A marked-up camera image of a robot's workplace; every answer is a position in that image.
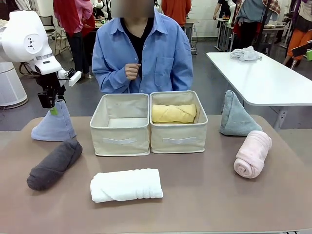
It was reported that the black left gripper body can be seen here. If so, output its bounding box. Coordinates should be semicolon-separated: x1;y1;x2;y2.
36;72;67;98

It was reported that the blue cone towel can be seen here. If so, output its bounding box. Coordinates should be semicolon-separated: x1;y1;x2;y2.
31;99;77;142

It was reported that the dark grey towel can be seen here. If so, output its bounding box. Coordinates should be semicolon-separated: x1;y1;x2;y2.
26;138;83;191

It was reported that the pink towel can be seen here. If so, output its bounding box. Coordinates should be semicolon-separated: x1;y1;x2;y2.
234;130;273;179

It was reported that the person's right forearm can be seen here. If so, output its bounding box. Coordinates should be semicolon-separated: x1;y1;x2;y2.
92;68;132;95

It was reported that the person's left forearm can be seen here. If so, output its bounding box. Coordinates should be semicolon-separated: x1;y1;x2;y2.
170;60;194;91

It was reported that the folding chair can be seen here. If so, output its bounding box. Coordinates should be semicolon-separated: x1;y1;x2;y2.
39;15;72;57

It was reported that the person's right hand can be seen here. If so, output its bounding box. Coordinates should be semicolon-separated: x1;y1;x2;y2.
124;62;142;81

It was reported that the white round air purifier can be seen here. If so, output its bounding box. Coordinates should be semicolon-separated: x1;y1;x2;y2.
0;61;28;107

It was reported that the bystander in red top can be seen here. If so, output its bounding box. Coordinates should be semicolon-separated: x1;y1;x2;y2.
53;0;95;75

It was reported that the cream fabric storage box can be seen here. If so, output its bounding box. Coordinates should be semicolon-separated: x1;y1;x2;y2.
149;90;209;155
89;93;151;157

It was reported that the white rolled towel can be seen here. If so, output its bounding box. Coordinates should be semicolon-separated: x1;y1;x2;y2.
90;168;164;203

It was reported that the yellow rolled towel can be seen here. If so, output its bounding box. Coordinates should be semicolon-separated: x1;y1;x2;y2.
152;104;197;123

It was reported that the person in blue shirt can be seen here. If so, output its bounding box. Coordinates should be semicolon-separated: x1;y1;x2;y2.
92;0;194;95

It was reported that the bystander in orange top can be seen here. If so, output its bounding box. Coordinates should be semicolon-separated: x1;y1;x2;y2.
161;0;192;28

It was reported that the grey-green cone folded towel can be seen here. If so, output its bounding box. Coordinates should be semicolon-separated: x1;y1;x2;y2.
219;90;264;137

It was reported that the bystander in dark clothes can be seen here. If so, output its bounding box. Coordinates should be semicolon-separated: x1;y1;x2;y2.
213;0;233;21

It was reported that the crumpled white cloth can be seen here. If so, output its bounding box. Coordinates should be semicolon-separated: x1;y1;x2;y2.
230;45;263;62

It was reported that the white table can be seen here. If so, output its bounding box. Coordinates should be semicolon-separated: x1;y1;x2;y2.
206;50;312;130

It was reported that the bystander holding grey-blue cloth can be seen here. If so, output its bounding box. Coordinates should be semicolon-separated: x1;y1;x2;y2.
233;0;281;27

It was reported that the bystander in orange trousers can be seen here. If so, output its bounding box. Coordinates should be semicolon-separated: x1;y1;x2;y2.
283;0;312;67

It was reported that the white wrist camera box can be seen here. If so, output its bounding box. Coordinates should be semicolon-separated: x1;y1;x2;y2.
64;68;82;87

